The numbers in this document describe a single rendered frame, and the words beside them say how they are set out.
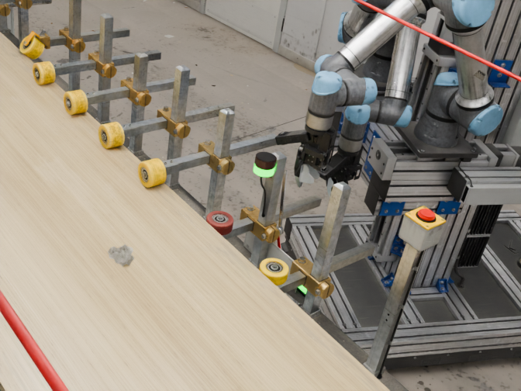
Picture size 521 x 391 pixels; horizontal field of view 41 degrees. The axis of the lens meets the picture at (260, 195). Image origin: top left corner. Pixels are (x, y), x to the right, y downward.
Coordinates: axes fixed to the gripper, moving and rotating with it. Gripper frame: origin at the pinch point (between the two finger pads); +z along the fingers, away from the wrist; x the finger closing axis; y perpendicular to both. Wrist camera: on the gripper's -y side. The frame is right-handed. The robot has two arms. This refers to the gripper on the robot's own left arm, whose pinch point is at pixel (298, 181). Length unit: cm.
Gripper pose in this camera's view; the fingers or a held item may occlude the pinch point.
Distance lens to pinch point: 210.1
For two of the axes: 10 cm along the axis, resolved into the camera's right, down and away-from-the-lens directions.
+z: -1.5, 8.3, 5.4
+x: 5.1, -4.0, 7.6
